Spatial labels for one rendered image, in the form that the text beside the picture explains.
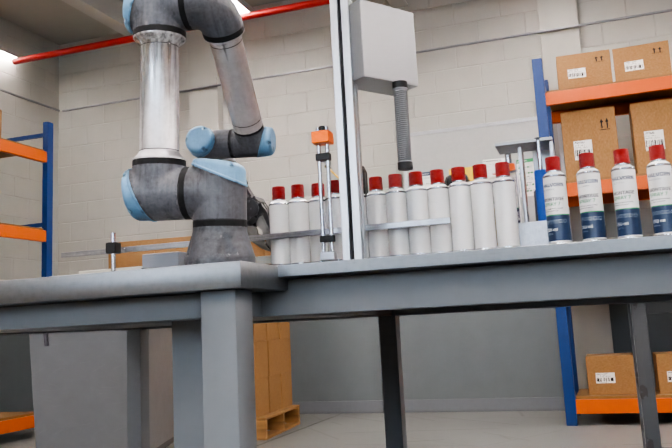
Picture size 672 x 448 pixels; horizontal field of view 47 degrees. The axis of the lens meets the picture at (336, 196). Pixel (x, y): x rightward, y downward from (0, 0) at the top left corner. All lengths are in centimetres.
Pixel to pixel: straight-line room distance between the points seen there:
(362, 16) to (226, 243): 62
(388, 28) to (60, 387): 282
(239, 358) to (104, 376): 294
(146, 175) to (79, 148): 645
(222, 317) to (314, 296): 18
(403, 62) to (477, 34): 488
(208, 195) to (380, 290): 52
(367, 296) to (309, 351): 549
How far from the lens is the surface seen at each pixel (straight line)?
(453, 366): 642
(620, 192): 183
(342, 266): 125
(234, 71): 184
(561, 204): 183
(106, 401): 412
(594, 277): 123
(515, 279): 123
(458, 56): 673
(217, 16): 177
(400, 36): 192
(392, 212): 188
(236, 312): 119
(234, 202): 165
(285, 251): 196
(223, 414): 120
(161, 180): 169
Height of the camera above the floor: 73
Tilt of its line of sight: 9 degrees up
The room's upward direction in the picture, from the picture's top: 3 degrees counter-clockwise
